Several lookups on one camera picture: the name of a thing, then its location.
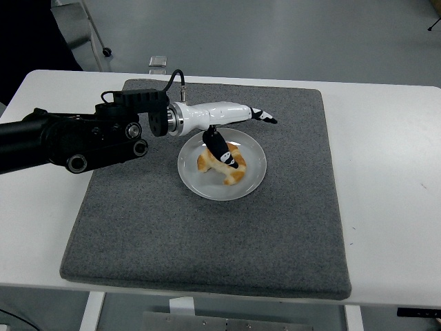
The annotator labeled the black bar under table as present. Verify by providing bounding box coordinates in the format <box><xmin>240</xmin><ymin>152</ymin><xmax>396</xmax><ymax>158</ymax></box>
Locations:
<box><xmin>396</xmin><ymin>307</ymin><xmax>441</xmax><ymax>319</ymax></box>

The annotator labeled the grey felt mat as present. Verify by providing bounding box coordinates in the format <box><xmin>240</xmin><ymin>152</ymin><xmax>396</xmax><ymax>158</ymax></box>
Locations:
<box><xmin>60</xmin><ymin>78</ymin><xmax>353</xmax><ymax>301</ymax></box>

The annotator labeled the grey wheeled chair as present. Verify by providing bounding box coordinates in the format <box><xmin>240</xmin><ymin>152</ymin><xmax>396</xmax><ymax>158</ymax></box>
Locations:
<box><xmin>50</xmin><ymin>0</ymin><xmax>113</xmax><ymax>72</ymax></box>

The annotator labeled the white table leg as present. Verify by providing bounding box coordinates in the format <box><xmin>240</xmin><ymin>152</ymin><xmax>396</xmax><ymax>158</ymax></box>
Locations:
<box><xmin>79</xmin><ymin>292</ymin><xmax>106</xmax><ymax>331</ymax></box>
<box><xmin>344</xmin><ymin>305</ymin><xmax>365</xmax><ymax>331</ymax></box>

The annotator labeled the pale grey round plate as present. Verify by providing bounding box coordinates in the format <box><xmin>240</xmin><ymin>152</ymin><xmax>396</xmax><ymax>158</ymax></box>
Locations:
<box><xmin>177</xmin><ymin>127</ymin><xmax>268</xmax><ymax>201</ymax></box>

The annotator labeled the white tape strip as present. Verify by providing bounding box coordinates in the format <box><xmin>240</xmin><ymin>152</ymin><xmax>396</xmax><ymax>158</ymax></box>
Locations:
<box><xmin>168</xmin><ymin>297</ymin><xmax>196</xmax><ymax>317</ymax></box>

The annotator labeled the black floor cable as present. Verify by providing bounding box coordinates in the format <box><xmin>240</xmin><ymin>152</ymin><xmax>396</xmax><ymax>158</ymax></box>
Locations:
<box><xmin>0</xmin><ymin>308</ymin><xmax>35</xmax><ymax>331</ymax></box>

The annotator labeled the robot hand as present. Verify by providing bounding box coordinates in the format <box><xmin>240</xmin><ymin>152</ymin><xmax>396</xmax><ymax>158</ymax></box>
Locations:
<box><xmin>178</xmin><ymin>101</ymin><xmax>278</xmax><ymax>170</ymax></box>

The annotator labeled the croissant bread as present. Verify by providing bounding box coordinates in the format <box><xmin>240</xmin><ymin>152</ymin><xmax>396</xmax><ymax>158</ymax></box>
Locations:
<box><xmin>196</xmin><ymin>143</ymin><xmax>248</xmax><ymax>186</ymax></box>

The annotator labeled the person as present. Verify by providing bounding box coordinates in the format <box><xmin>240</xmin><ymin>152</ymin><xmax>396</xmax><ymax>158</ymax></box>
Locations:
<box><xmin>0</xmin><ymin>0</ymin><xmax>83</xmax><ymax>106</ymax></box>

